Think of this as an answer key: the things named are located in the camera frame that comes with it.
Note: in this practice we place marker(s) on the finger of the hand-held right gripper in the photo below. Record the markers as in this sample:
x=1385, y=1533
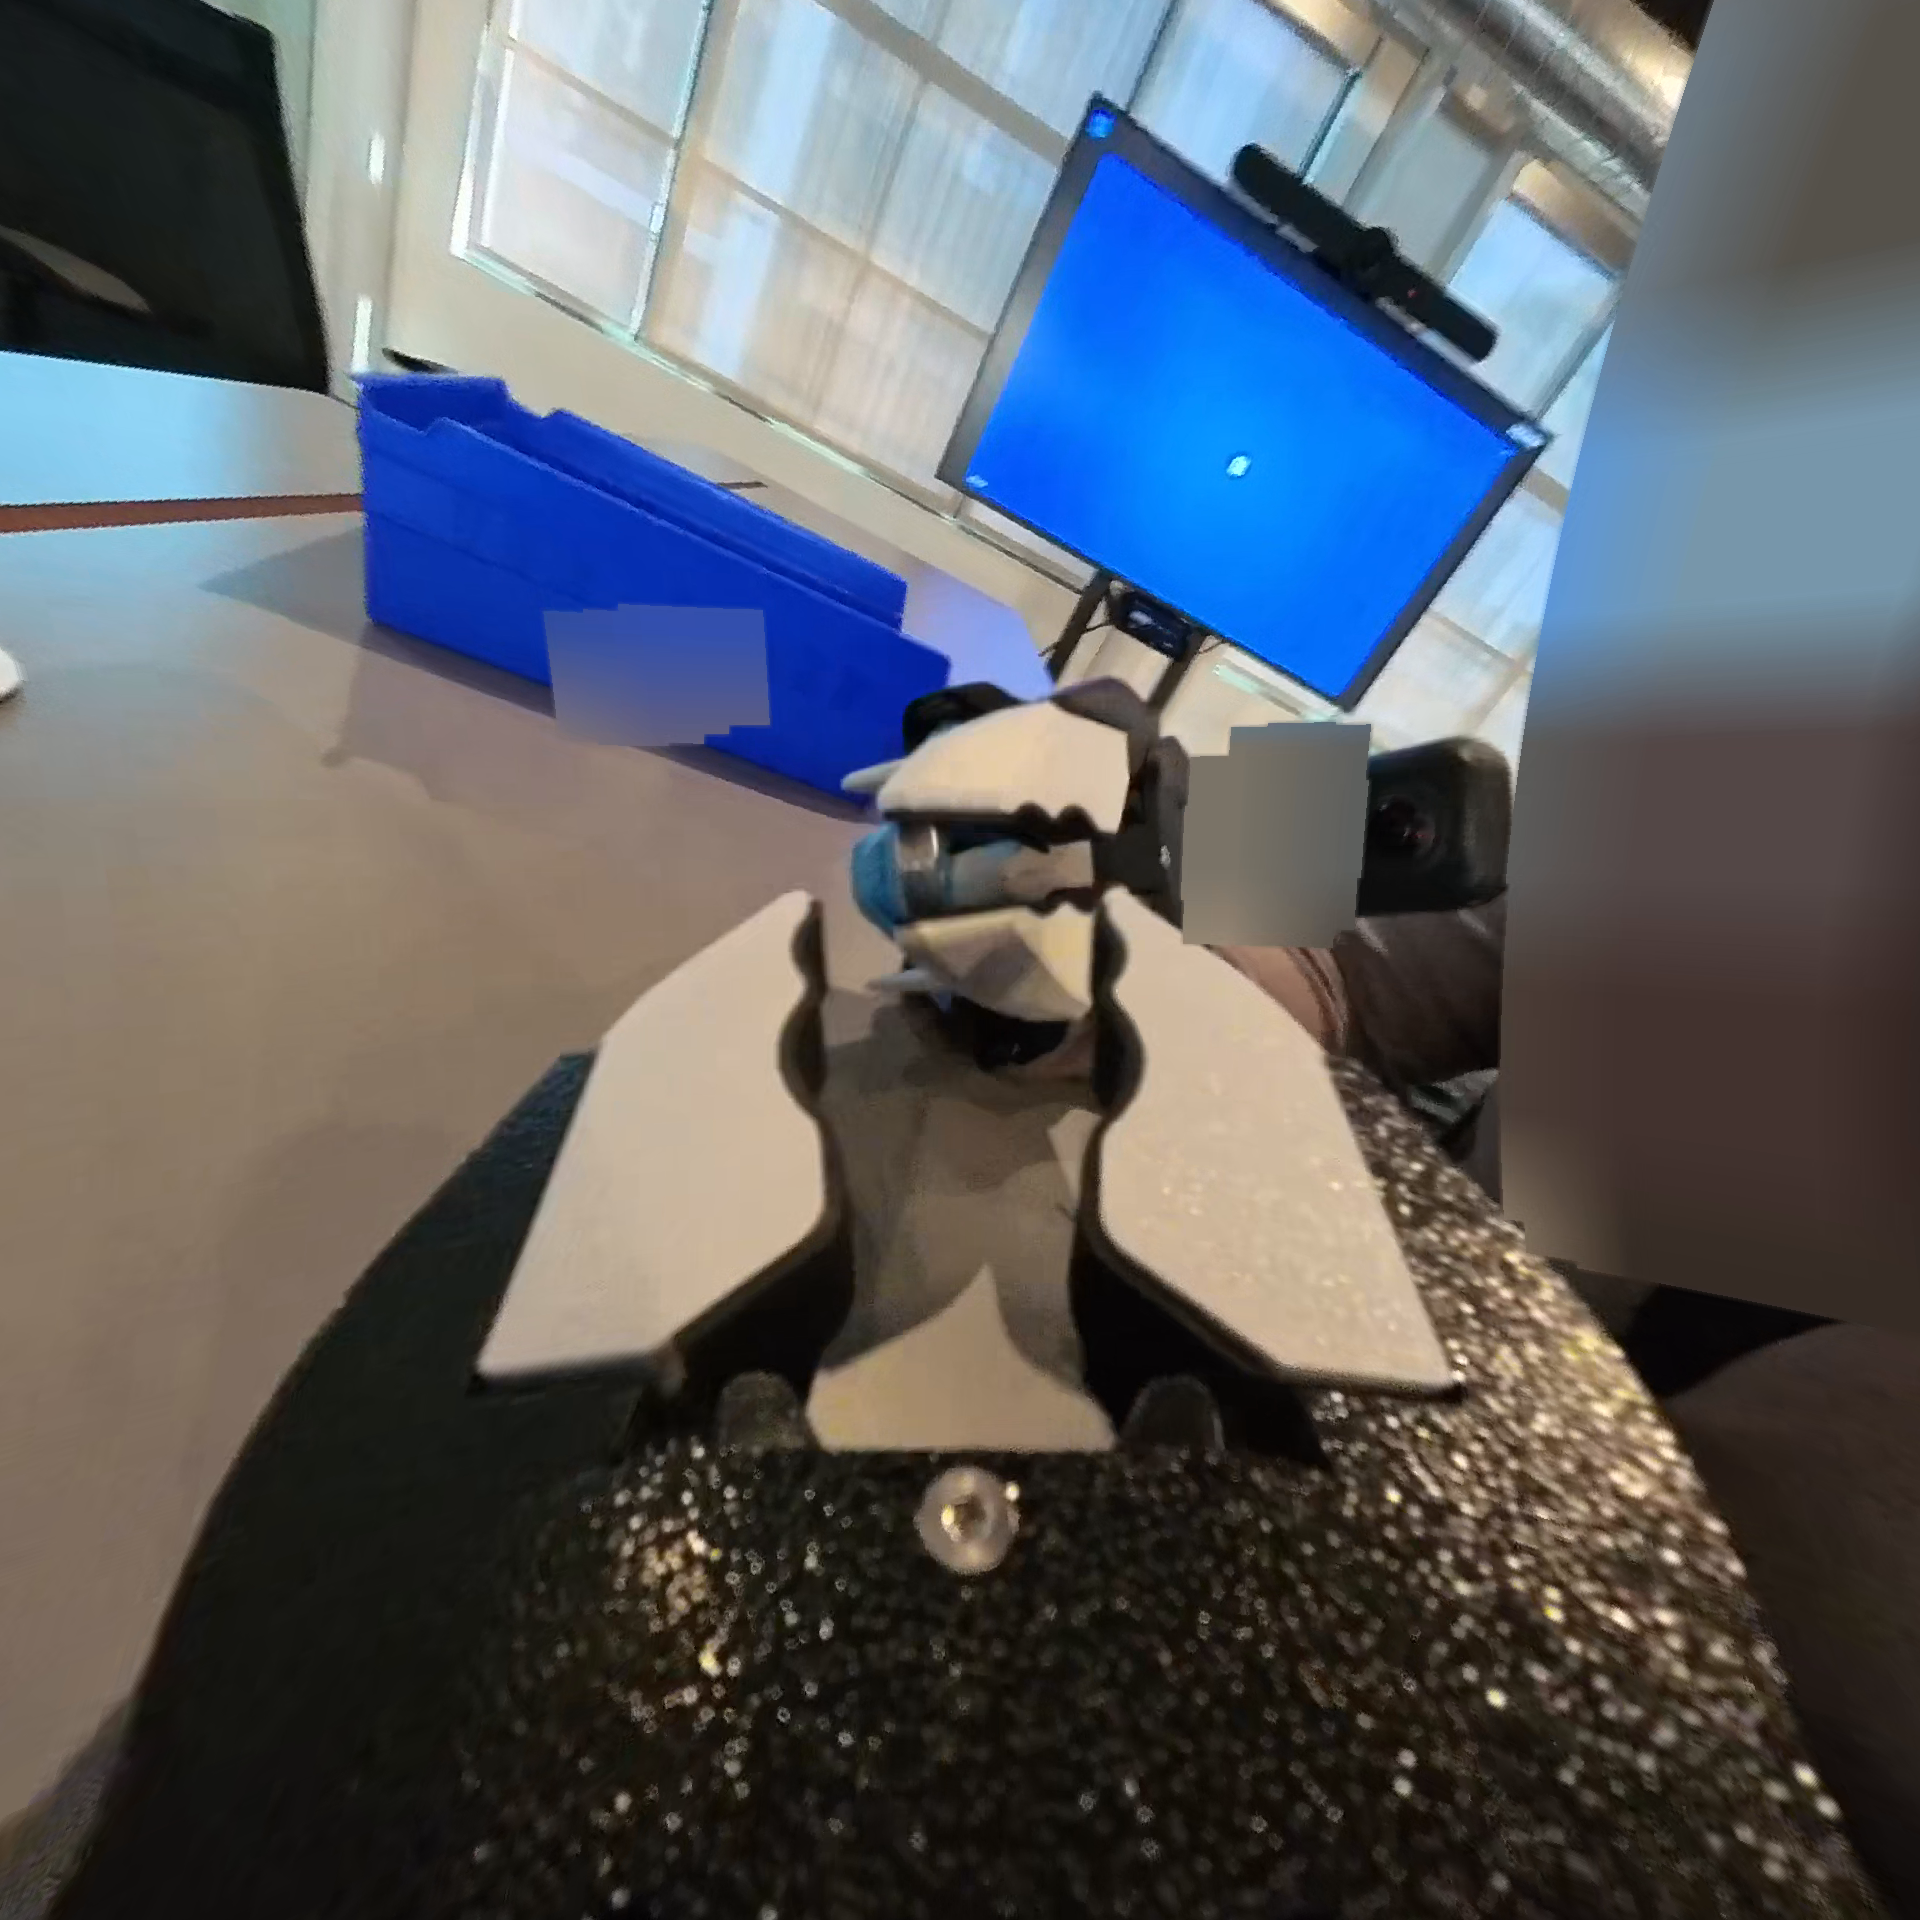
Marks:
x=1021, y=768
x=1021, y=962

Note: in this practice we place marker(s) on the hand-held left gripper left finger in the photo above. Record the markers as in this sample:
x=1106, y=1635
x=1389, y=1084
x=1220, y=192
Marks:
x=674, y=1172

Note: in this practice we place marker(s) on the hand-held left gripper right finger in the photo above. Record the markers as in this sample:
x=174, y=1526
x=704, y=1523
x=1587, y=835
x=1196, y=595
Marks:
x=1245, y=1198

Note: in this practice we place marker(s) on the person's right forearm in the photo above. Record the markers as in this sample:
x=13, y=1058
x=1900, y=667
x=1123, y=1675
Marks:
x=1413, y=1004

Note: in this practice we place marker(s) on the black monitor stand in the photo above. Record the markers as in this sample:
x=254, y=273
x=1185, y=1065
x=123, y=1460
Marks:
x=1154, y=622

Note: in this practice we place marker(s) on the blue screen monitor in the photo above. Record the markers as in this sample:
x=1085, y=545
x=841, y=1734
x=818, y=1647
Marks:
x=1245, y=452

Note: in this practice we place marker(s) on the blue plastic storage bin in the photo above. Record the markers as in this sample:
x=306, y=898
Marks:
x=494, y=526

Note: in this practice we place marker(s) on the black webcam bar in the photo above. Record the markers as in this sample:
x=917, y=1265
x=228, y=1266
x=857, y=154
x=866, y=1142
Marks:
x=1351, y=239

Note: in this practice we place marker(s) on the paned glass window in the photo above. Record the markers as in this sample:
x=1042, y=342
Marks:
x=841, y=195

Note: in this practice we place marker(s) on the person's body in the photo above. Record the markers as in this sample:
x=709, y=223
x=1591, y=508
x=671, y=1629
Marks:
x=1800, y=1502

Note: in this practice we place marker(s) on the black office chair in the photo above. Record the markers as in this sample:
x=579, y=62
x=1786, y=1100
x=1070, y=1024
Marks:
x=149, y=181

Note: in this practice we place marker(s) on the silver ceiling duct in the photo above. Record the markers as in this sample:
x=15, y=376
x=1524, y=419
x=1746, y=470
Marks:
x=1575, y=76

